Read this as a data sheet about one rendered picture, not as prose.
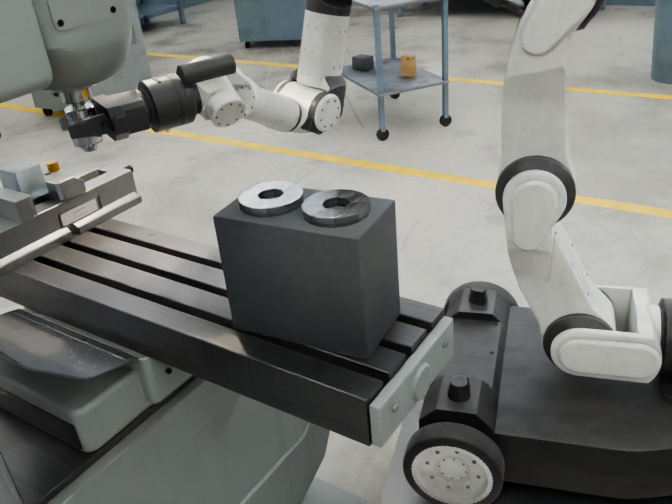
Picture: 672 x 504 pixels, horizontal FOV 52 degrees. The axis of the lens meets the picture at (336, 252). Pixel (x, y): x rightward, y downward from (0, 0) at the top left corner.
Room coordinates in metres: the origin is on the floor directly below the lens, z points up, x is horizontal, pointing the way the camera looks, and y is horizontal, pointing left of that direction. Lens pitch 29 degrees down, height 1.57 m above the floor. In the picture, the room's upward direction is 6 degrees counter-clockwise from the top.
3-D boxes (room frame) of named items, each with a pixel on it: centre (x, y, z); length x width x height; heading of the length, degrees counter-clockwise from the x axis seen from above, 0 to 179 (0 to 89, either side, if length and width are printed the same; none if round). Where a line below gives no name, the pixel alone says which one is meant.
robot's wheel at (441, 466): (0.99, -0.19, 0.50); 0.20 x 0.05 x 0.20; 71
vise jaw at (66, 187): (1.28, 0.54, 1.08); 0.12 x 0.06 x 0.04; 53
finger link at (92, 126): (1.07, 0.37, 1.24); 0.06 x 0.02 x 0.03; 121
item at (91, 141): (1.09, 0.39, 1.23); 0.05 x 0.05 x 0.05
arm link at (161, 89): (1.14, 0.31, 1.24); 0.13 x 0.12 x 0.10; 31
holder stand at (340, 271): (0.84, 0.04, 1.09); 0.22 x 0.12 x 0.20; 61
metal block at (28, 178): (1.23, 0.57, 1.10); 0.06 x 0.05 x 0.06; 53
